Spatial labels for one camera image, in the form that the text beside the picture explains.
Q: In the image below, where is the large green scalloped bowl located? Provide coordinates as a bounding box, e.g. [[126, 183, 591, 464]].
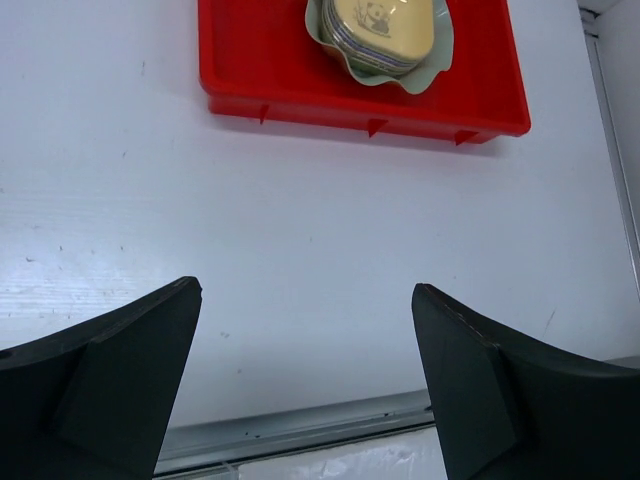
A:
[[305, 1, 454, 95]]

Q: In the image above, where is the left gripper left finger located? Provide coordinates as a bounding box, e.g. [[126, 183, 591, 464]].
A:
[[1, 276, 202, 479]]

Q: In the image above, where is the aluminium rail front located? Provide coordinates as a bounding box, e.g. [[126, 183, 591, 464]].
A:
[[154, 390, 435, 479]]

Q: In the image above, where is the yellow square plate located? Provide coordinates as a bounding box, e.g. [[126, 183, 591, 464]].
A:
[[321, 1, 435, 60]]

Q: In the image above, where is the purple square plate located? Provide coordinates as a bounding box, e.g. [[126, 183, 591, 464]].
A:
[[321, 31, 427, 75]]

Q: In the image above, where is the red plastic bin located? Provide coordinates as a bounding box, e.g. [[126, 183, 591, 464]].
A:
[[197, 1, 531, 144]]

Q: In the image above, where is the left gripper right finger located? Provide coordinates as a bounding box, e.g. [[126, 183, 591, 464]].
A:
[[411, 284, 639, 479]]

